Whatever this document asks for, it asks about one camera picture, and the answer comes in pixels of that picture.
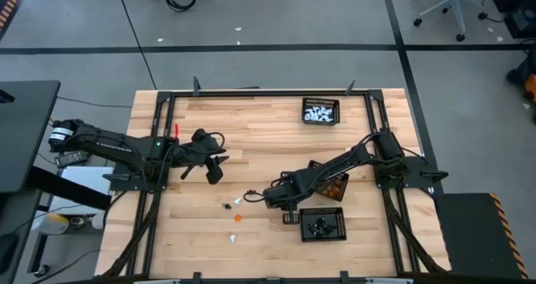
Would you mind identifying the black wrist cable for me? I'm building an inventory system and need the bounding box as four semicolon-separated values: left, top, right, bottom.
242;188;270;204
158;131;227;184

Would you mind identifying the black platform with hazard stripes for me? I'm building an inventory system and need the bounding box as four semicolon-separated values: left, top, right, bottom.
433;192;529;280

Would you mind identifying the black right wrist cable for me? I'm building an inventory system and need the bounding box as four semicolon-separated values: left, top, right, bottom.
242;188;270;204

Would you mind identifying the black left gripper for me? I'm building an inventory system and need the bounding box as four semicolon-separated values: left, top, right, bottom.
179;127;231;181

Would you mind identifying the white flat board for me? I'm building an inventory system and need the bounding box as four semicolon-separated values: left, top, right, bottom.
48;166;114;235

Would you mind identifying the black desk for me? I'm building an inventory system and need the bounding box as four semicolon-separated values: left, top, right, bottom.
0;80;62;195

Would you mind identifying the black power brick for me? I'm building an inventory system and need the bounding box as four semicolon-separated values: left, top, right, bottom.
54;149;90;169

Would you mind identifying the black plastic mesh basket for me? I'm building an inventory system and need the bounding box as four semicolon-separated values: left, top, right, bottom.
301;96;342;127
298;207;348;243
307;159;351;204

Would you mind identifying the black equipment case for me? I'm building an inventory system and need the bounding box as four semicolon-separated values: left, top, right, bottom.
489;0;536;40

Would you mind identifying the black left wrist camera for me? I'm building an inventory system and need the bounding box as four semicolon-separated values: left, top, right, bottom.
204;163;224;186

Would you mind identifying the black floor cable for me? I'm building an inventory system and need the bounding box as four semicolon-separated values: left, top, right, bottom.
113;0;158;91
56;96;134;109

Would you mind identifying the grey office chair base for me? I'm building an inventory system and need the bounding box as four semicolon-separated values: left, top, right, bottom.
412;0;489;42

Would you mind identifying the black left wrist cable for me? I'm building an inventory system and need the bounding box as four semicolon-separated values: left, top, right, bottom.
158;131;227;184

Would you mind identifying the orange and black machine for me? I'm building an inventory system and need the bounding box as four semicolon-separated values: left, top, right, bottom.
506;44;536;109

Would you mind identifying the black metal table frame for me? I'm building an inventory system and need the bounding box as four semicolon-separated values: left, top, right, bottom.
95;89;452;284

